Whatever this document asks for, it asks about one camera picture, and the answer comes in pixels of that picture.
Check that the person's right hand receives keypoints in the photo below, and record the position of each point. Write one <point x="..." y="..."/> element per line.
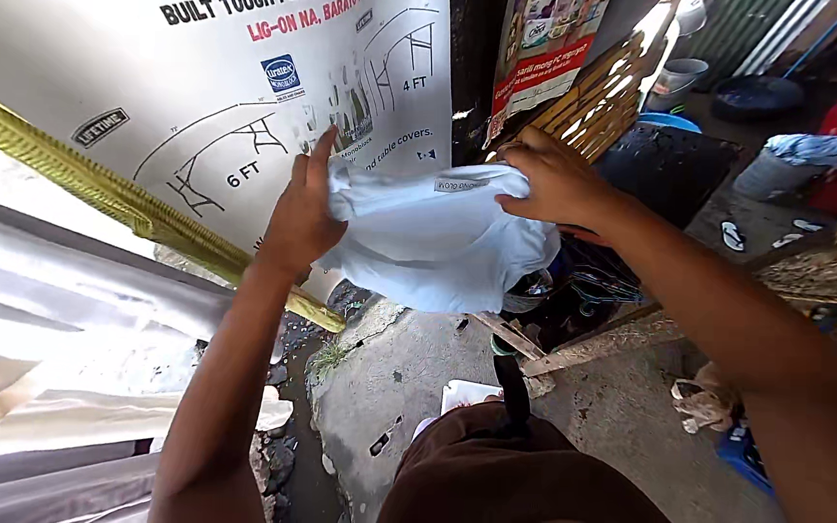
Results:
<point x="564" y="181"/>

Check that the person's left hand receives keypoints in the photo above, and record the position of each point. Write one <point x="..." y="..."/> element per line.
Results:
<point x="295" y="225"/>

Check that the person's right fingers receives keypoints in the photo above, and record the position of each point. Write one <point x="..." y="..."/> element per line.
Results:
<point x="533" y="147"/>

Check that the person's left fingers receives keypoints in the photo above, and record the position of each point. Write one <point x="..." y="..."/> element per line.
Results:
<point x="318" y="161"/>

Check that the person's right thumb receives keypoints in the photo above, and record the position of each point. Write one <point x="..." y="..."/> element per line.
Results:
<point x="519" y="206"/>

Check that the person's right forearm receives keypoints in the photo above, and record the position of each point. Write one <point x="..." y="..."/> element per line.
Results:
<point x="738" y="334"/>

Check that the person's left forearm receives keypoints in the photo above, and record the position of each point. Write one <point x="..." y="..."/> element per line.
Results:
<point x="222" y="385"/>

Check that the red and white poster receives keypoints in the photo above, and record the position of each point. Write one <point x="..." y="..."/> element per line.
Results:
<point x="542" y="62"/>

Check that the woven bamboo panel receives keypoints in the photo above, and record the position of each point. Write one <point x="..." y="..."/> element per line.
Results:
<point x="604" y="91"/>

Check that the pile of clothes hangers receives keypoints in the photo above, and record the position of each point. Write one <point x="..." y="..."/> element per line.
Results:
<point x="604" y="280"/>

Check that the black board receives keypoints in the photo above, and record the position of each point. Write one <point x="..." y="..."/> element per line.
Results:
<point x="658" y="171"/>

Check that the short wooden plank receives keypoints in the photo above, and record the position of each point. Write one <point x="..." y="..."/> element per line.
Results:
<point x="509" y="335"/>

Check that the light blue basin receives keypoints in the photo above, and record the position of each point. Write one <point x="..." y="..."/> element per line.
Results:
<point x="669" y="122"/>

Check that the white printed tarpaulin banner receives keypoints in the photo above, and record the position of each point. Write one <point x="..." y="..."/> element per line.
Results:
<point x="193" y="80"/>

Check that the grey plastic bucket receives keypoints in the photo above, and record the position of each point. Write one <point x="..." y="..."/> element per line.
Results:
<point x="674" y="81"/>

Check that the long wooden plank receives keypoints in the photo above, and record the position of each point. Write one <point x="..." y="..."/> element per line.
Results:
<point x="607" y="345"/>

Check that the white plastic object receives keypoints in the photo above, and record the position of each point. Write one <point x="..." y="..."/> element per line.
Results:
<point x="468" y="394"/>

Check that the white plastic pail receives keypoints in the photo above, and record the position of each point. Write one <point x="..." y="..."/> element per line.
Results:
<point x="691" y="18"/>

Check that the yellow fabric-wrapped pole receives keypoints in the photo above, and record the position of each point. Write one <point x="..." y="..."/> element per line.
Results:
<point x="110" y="192"/>

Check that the black round basin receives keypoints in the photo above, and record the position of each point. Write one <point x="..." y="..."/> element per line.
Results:
<point x="758" y="98"/>

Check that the corrugated metal sheet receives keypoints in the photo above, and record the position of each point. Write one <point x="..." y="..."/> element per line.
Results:
<point x="738" y="36"/>

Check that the grey bucket with rim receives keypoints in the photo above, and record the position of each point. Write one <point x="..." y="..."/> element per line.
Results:
<point x="771" y="176"/>

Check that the crumpled beige plastic bag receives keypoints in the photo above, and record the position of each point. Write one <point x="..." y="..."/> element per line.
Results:
<point x="702" y="399"/>

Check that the person's body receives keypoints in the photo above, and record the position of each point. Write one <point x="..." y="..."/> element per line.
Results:
<point x="506" y="472"/>

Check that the pale flip-flop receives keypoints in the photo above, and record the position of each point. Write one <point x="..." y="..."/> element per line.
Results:
<point x="787" y="240"/>
<point x="808" y="225"/>

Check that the pile of light blue laundry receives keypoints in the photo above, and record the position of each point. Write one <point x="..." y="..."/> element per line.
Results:
<point x="812" y="149"/>

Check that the white hanging curtains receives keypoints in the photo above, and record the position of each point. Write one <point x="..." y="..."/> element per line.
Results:
<point x="62" y="319"/>

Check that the blue plastic object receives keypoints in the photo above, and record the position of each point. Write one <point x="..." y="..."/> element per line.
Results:
<point x="744" y="452"/>

